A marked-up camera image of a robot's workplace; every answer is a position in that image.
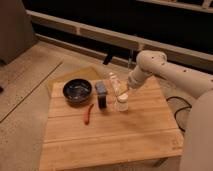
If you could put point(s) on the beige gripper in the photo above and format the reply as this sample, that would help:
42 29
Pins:
136 78

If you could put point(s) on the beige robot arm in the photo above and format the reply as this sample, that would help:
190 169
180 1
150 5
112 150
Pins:
198 135

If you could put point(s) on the black eraser block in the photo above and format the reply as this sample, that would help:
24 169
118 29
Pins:
102 101

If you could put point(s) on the black ceramic bowl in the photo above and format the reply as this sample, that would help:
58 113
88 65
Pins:
77 90

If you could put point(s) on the small white bottle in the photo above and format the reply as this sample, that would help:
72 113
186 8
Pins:
115 82

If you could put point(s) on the red chili pepper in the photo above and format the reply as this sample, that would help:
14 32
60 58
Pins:
87 114

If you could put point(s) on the yellow flat pad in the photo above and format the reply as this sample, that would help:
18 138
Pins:
90 73

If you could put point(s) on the wooden table board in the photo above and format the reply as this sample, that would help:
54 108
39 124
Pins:
147 130

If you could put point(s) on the grey cabinet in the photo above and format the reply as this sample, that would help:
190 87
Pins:
16 32

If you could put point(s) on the white rail frame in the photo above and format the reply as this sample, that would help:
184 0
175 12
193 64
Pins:
186 56

